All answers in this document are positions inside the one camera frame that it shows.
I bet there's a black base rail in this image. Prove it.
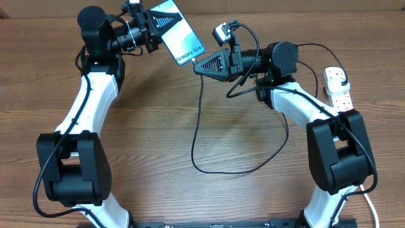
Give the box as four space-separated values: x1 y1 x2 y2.
129 218 306 228

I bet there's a white power strip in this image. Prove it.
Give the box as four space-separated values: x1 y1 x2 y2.
323 67 353 111

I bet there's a black USB charging cable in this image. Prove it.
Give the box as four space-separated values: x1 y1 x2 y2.
190 43 349 175

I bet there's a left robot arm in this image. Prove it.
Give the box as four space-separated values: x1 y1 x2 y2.
33 1 185 227

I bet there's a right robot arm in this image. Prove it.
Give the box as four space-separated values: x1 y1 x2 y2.
193 42 378 227

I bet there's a blue Samsung Galaxy smartphone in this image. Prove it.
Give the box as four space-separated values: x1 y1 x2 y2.
151 0 205 65

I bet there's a white USB charger plug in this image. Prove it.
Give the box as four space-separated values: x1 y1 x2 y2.
325 78 351 96

